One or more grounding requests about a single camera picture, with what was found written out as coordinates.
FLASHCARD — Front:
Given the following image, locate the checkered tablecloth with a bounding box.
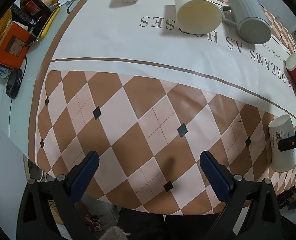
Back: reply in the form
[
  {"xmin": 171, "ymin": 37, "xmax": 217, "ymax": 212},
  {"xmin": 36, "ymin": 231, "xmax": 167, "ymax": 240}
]
[{"xmin": 28, "ymin": 0, "xmax": 296, "ymax": 215}]

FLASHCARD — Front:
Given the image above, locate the black cable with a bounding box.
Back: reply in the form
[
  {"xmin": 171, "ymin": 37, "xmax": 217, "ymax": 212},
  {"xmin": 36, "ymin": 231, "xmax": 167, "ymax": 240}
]
[{"xmin": 67, "ymin": 0, "xmax": 89, "ymax": 14}]

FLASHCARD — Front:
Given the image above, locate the black yellow-edged box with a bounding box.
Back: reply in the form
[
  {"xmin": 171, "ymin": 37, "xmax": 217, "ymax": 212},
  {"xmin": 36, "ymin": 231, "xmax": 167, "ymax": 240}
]
[{"xmin": 10, "ymin": 3, "xmax": 60, "ymax": 46}]

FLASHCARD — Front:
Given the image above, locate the white bird paper cup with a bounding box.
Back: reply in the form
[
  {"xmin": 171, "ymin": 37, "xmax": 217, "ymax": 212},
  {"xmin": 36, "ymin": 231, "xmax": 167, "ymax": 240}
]
[{"xmin": 268, "ymin": 114, "xmax": 296, "ymax": 173}]

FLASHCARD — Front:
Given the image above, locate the orange box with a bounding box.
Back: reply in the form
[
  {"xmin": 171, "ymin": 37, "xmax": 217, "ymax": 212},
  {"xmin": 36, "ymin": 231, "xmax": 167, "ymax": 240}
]
[{"xmin": 0, "ymin": 22, "xmax": 34, "ymax": 69}]

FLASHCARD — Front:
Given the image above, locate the white calligraphy cup tilted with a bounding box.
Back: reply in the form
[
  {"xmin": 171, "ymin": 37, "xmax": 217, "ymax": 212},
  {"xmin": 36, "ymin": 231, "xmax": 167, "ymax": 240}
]
[{"xmin": 174, "ymin": 0, "xmax": 222, "ymax": 35}]

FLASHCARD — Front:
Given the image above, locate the dark wine bottle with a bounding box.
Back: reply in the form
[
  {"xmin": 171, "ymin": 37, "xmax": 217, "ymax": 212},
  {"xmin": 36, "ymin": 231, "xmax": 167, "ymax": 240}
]
[{"xmin": 20, "ymin": 0, "xmax": 52, "ymax": 20}]

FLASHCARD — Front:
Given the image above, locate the grey ribbed mug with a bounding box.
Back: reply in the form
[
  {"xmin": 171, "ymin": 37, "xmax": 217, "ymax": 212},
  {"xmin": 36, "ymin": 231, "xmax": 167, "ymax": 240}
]
[{"xmin": 220, "ymin": 0, "xmax": 272, "ymax": 44}]

